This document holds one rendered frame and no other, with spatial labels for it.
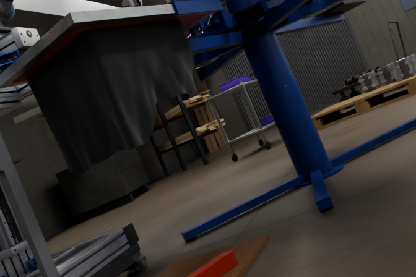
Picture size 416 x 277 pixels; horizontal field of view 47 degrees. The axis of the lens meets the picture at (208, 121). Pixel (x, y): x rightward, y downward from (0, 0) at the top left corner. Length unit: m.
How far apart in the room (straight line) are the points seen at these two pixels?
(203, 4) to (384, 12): 9.54
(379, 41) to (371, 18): 0.55
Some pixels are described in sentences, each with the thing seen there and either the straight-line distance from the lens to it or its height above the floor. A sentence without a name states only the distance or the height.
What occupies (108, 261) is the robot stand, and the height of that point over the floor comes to 0.14.
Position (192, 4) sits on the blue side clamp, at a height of 0.97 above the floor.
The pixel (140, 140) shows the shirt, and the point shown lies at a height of 0.54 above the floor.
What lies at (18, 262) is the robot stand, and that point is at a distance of 2.23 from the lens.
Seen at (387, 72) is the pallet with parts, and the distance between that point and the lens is 6.22.
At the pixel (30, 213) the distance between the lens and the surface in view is 1.75.
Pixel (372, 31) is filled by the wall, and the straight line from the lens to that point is 11.41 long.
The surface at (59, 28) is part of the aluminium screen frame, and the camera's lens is 1.65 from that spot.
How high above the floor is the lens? 0.48
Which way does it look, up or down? 1 degrees up
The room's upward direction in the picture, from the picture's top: 23 degrees counter-clockwise
